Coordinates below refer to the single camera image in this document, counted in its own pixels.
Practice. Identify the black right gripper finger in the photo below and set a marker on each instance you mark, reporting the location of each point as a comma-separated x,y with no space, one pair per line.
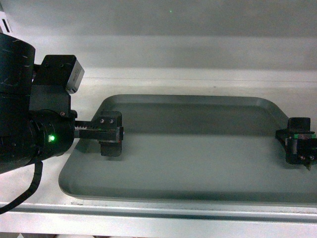
307,161
297,128

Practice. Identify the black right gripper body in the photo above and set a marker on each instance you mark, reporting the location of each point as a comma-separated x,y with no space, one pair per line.
296,147

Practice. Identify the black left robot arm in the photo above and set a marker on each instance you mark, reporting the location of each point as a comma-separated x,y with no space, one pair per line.
25,87

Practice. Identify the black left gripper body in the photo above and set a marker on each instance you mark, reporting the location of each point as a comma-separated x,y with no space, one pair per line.
54,134

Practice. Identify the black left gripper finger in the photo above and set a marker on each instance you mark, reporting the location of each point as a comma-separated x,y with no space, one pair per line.
103,121
110,140

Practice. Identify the grey-silver rectangular tray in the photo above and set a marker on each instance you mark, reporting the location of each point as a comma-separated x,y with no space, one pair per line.
191,148

